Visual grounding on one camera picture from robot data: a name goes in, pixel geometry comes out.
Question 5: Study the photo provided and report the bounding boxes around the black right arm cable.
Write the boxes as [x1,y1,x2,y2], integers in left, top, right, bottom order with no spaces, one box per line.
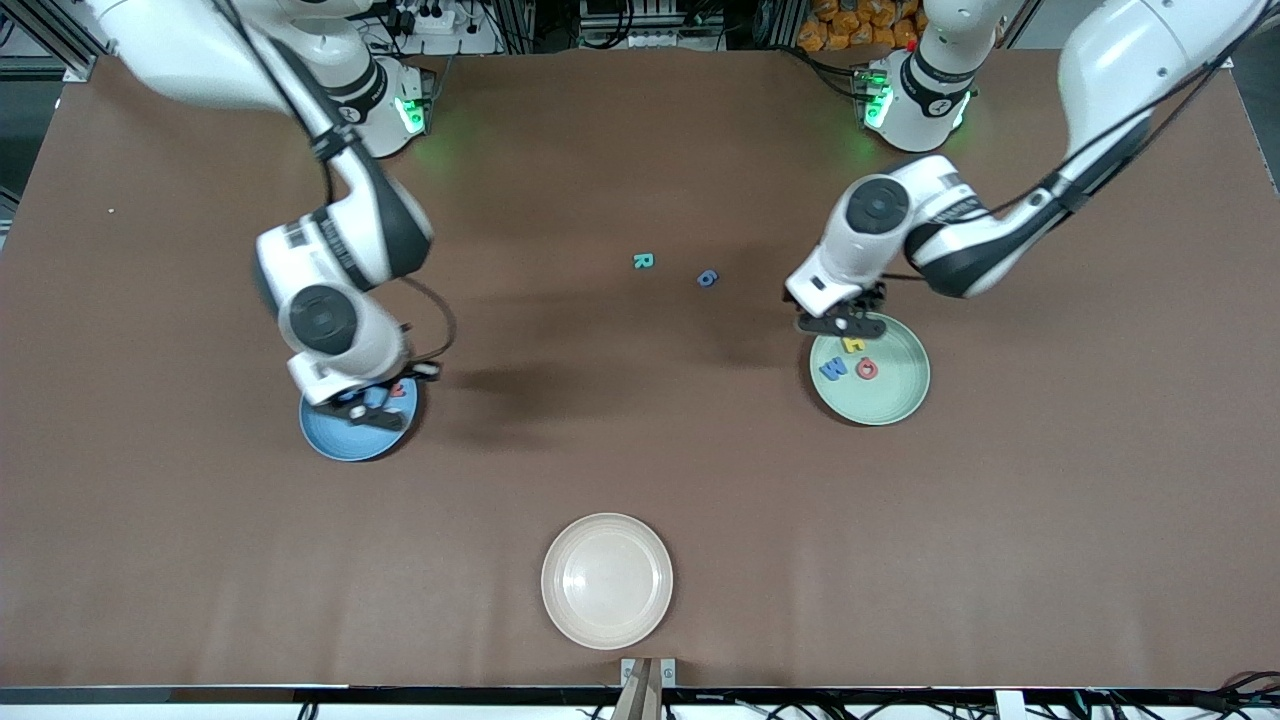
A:
[215,0,457,379]

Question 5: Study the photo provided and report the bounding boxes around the blue plate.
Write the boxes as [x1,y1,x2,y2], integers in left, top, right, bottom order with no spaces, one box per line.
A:
[299,376,419,463]

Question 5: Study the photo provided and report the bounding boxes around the black cable bundle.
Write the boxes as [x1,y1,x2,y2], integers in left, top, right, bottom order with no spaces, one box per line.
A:
[1085,672,1280,720]

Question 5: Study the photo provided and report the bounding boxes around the white metal rack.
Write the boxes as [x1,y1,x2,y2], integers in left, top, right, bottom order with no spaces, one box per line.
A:
[580,0,726,50]

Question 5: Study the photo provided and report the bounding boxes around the beige plate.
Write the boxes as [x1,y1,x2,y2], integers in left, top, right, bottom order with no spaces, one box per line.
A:
[541,513,674,651]

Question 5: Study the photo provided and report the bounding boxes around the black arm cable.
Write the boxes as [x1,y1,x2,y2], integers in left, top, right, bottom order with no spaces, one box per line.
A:
[885,0,1273,283]
[215,0,457,379]

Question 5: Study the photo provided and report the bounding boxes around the green plate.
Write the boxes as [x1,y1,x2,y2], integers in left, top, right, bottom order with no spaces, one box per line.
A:
[809,312,932,427]

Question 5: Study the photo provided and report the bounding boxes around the metal mount bracket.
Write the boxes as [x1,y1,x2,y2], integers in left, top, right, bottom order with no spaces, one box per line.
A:
[620,657,678,689]

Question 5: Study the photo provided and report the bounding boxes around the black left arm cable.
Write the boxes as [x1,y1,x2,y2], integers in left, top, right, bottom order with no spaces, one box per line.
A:
[885,0,1273,283]

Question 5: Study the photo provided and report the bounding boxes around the black base cable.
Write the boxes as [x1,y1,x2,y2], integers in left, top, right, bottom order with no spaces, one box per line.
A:
[793,44,863,98]

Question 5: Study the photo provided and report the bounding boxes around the orange bags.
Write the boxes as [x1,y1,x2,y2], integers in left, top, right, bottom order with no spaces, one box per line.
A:
[797,0,926,52]

